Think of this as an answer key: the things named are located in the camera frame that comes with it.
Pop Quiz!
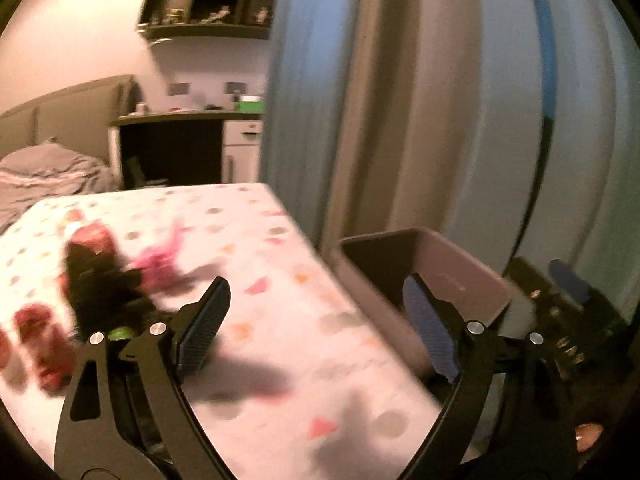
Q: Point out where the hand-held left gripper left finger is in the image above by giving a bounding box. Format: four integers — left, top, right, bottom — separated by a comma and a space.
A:
54, 276, 236, 480

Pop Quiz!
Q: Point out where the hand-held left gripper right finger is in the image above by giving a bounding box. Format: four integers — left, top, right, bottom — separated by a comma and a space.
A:
402, 274, 581, 480

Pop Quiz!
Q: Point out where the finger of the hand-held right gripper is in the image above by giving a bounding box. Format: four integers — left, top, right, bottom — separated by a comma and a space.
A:
548, 258, 592, 307

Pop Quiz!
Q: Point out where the grey plastic waste bin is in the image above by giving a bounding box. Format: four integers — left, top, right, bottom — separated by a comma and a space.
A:
330, 227, 516, 381

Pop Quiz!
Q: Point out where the orange print paper cup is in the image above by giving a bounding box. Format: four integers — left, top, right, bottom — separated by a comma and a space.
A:
15, 305, 76, 393

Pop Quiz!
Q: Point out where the person's right forearm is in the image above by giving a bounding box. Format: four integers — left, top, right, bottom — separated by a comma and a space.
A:
570, 385, 626, 476

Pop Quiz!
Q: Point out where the pink plastic bag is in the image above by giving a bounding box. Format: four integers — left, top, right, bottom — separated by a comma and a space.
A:
130, 220, 201, 296

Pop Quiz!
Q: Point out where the black and red garment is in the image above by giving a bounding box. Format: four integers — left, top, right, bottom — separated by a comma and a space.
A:
60, 242, 151, 336

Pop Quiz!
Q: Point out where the pale grey curtain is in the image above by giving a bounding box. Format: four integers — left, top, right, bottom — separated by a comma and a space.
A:
440, 0, 631, 281

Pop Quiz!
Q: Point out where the white drawer cabinet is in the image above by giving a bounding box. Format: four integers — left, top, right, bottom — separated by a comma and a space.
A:
222, 120, 263, 183

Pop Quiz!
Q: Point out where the dark desk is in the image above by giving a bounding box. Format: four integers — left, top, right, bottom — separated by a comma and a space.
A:
109, 109, 263, 191

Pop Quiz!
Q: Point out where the grey striped bedding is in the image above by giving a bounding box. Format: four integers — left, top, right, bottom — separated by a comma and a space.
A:
0, 142, 118, 233

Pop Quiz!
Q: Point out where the beige curtain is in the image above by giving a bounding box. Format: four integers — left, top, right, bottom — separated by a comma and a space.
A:
320, 0, 486, 261

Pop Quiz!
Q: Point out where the beige bed headboard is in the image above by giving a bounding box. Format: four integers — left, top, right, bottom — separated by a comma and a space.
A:
0, 74, 143, 161

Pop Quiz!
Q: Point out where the blue curtain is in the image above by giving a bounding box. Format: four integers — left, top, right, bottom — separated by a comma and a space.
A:
259, 0, 361, 241

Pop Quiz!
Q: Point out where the dark wall shelf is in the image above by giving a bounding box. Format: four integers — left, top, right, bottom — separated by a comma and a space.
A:
136, 0, 283, 43

